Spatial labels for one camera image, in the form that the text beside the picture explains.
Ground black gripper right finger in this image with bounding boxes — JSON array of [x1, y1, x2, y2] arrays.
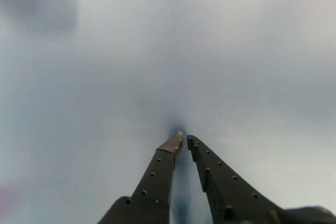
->
[[186, 134, 288, 224]]

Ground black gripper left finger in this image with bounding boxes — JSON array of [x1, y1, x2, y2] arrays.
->
[[98, 131, 184, 224]]

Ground dark blue-grey mat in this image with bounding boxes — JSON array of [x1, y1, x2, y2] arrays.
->
[[0, 0, 336, 224]]

